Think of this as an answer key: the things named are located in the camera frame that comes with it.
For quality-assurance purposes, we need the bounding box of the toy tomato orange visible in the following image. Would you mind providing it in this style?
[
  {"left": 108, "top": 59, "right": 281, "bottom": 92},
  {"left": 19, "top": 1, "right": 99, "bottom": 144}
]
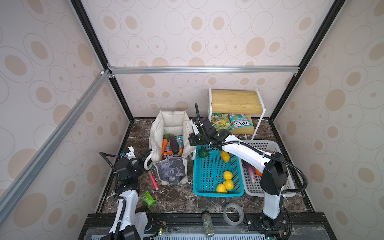
[{"left": 255, "top": 169, "right": 263, "bottom": 177}]

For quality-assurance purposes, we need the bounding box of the teal Fox's candy bag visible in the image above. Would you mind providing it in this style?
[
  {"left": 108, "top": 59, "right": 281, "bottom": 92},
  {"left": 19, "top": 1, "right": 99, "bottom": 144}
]
[{"left": 229, "top": 113, "right": 252, "bottom": 129}]

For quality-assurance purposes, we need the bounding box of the teal mint candy bag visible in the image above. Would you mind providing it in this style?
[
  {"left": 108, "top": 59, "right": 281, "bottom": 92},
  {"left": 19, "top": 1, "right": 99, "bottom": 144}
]
[{"left": 176, "top": 136, "right": 184, "bottom": 149}]

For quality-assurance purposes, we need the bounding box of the orange fruit candy bag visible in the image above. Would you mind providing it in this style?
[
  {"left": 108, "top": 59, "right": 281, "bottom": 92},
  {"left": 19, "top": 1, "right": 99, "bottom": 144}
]
[{"left": 162, "top": 149, "right": 183, "bottom": 160}]

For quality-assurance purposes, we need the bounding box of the purple toy eggplant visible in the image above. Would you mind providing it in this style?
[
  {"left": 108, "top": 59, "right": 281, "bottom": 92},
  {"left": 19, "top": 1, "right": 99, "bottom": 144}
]
[{"left": 170, "top": 134, "right": 180, "bottom": 154}]

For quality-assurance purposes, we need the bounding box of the clear tape roll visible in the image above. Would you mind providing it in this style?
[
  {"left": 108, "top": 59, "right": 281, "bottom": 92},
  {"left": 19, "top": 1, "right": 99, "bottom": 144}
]
[{"left": 223, "top": 203, "right": 245, "bottom": 226}]

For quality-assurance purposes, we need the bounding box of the white plastic basket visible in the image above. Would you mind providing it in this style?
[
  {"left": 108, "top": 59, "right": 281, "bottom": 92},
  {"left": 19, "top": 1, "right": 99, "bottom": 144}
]
[{"left": 240, "top": 140, "right": 295, "bottom": 198}]

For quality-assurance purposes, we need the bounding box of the aluminium frame bar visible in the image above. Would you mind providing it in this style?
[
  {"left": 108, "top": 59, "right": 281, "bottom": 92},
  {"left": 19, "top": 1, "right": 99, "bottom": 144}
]
[
  {"left": 1, "top": 69, "right": 112, "bottom": 225},
  {"left": 101, "top": 66, "right": 300, "bottom": 76}
]

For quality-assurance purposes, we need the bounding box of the yellow lemon bottom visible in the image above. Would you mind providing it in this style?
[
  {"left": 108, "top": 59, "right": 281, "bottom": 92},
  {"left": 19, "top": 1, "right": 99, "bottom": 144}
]
[{"left": 216, "top": 184, "right": 227, "bottom": 194}]

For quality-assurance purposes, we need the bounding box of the green toy pepper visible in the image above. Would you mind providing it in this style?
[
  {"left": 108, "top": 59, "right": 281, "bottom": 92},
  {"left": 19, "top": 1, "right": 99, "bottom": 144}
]
[{"left": 198, "top": 148, "right": 210, "bottom": 159}]

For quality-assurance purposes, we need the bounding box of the toy carrot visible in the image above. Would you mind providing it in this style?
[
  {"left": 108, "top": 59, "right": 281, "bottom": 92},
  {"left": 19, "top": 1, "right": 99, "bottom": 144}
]
[{"left": 162, "top": 134, "right": 172, "bottom": 155}]

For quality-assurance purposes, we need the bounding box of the aluminium frame bar back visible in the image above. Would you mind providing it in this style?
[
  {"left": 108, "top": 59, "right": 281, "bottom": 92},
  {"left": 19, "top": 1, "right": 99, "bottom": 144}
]
[{"left": 101, "top": 66, "right": 300, "bottom": 76}]

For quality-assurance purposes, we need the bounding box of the teal plastic basket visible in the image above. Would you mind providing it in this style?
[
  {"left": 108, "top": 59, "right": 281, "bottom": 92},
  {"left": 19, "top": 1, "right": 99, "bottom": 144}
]
[{"left": 193, "top": 145, "right": 244, "bottom": 198}]

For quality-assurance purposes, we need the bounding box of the yellow toy lemon upper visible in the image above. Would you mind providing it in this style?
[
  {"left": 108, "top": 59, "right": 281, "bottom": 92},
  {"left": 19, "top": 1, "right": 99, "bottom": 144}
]
[{"left": 220, "top": 151, "right": 231, "bottom": 163}]

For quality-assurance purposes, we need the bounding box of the yellow lemon middle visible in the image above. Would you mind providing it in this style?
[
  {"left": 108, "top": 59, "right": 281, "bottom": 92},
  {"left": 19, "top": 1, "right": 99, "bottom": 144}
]
[{"left": 223, "top": 171, "right": 233, "bottom": 180}]

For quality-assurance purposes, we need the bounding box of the white canvas grocery bag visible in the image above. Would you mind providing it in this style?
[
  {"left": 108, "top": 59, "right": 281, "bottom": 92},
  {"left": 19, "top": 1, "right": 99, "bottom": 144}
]
[{"left": 145, "top": 111, "right": 197, "bottom": 185}]

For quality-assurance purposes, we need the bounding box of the white wire shelf rack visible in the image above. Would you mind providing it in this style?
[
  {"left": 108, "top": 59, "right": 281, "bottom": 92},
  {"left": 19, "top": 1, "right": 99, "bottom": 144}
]
[{"left": 209, "top": 88, "right": 266, "bottom": 140}]

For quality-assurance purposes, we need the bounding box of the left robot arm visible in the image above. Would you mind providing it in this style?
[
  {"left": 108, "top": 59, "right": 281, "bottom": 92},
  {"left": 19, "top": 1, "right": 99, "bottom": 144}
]
[{"left": 99, "top": 151, "right": 149, "bottom": 240}]

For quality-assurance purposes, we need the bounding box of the spice jar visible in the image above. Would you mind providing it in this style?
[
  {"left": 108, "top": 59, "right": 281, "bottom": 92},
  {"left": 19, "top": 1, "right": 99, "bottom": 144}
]
[{"left": 202, "top": 211, "right": 215, "bottom": 238}]

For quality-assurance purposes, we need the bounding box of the pink marker pen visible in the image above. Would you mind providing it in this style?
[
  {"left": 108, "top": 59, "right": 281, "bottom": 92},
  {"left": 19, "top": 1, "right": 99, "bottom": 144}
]
[{"left": 149, "top": 171, "right": 159, "bottom": 191}]

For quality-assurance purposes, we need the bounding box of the aluminium frame bar left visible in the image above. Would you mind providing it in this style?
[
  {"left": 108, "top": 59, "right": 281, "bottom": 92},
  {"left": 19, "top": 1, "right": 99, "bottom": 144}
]
[{"left": 1, "top": 69, "right": 112, "bottom": 225}]

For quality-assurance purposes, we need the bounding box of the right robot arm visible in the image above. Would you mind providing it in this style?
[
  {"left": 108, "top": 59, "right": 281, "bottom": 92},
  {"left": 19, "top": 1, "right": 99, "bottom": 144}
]
[{"left": 189, "top": 117, "right": 308, "bottom": 221}]

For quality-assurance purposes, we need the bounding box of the green small packet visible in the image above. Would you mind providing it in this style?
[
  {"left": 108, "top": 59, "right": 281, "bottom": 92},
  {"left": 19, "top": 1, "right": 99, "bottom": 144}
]
[{"left": 142, "top": 191, "right": 157, "bottom": 208}]

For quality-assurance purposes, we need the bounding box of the yellow lemon right lower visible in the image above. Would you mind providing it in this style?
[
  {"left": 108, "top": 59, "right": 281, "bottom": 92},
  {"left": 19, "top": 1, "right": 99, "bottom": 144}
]
[{"left": 223, "top": 180, "right": 234, "bottom": 191}]

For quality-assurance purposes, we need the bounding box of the green lemon candy bag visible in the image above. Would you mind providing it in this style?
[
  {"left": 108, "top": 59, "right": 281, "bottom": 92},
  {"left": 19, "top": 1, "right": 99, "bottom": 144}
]
[{"left": 211, "top": 113, "right": 232, "bottom": 131}]

